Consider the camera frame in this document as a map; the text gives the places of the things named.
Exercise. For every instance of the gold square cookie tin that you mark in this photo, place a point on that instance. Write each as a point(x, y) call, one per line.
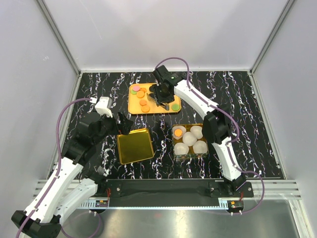
point(191, 154)

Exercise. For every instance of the right electronics board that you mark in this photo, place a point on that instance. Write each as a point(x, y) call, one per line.
point(235, 204)

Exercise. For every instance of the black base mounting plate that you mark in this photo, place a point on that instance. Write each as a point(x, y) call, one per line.
point(209, 187)

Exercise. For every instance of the white paper cup top-right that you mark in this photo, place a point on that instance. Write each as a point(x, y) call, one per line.
point(196, 130)

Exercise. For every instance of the white paper cup bottom-right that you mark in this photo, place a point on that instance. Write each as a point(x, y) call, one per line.
point(200, 147)

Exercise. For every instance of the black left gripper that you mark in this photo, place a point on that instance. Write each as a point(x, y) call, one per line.
point(124, 128)

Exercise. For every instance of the orange scalloped cookie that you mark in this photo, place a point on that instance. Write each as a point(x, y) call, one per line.
point(178, 132)

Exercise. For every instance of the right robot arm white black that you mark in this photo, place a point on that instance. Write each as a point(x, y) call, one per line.
point(216, 121)

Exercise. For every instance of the white paper cup bottom-left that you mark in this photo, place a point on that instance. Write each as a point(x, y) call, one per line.
point(181, 149)

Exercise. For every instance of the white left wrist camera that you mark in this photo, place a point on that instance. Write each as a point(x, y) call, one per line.
point(102, 106)

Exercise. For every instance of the green round cookie right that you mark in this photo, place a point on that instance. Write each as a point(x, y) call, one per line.
point(175, 107)

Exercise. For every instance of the white paper cup centre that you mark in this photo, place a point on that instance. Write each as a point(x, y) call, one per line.
point(189, 139)

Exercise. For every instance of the yellow plastic tray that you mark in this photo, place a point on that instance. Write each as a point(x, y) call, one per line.
point(134, 106)

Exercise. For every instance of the electronics board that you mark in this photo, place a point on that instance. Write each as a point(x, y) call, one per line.
point(101, 203)
point(235, 204)

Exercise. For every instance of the pink round cookie left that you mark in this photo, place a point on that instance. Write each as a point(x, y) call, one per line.
point(136, 88)

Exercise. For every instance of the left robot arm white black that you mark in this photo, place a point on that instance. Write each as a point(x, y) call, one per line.
point(44, 217)

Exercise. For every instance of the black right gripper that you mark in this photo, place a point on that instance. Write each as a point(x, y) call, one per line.
point(160, 99)

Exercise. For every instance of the gold tin lid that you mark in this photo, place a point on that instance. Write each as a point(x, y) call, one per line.
point(135, 147)

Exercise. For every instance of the white paper cup top-left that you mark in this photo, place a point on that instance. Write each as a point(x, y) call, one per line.
point(180, 127)

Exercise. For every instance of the left electronics board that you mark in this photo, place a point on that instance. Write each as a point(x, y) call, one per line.
point(101, 203)

